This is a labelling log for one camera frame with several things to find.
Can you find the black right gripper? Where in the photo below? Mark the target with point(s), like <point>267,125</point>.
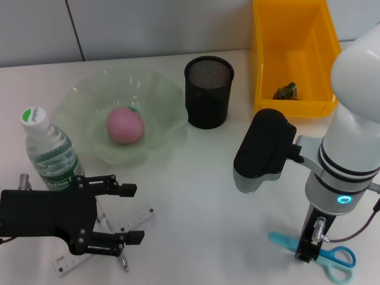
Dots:
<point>307,237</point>

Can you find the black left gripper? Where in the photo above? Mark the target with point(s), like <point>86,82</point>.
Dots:
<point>44,213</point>

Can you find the white plastic ruler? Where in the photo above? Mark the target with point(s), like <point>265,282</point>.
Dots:
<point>136,218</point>

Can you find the blue scissors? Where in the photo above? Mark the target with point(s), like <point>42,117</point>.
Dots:
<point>280,238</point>

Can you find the pink peach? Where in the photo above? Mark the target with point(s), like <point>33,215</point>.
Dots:
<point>124,126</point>

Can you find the clear water bottle green label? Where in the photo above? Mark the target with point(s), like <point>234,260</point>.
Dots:
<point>50,154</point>

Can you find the green plastic wrapper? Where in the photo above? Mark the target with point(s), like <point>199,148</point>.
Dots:
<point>285,92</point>

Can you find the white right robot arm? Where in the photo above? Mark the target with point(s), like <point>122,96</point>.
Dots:
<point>350,118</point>

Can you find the grey ballpoint pen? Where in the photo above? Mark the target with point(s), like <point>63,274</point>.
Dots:
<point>104,219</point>

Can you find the green glass fruit plate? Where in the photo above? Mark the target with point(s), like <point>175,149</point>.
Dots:
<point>160,118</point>

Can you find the black mesh pen holder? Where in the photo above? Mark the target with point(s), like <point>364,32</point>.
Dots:
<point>207,104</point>

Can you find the yellow plastic bin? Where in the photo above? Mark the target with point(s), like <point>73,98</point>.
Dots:
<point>297,59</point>

